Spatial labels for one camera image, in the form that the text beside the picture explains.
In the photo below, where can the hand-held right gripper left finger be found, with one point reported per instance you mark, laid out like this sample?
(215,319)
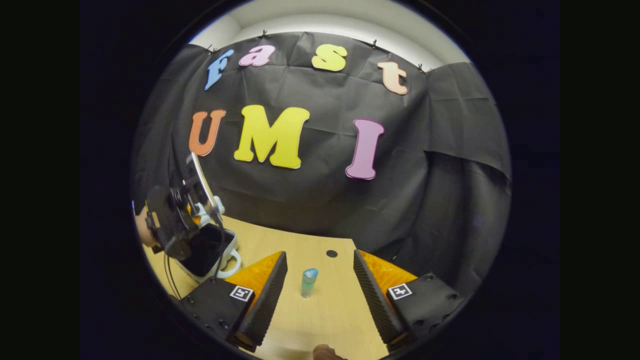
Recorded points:
(267,300)

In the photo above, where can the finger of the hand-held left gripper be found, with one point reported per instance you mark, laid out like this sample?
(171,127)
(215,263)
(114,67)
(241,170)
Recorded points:
(192,200)

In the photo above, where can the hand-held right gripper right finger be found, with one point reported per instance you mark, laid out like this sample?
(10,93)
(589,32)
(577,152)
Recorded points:
(372,300)

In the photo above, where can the black round desk grommet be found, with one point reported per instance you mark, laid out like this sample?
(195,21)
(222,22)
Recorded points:
(332,253)

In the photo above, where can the light blue suitcase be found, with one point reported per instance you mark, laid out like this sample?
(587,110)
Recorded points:
(206,252)

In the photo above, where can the green tube with blue cap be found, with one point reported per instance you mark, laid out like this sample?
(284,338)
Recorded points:
(308,282)

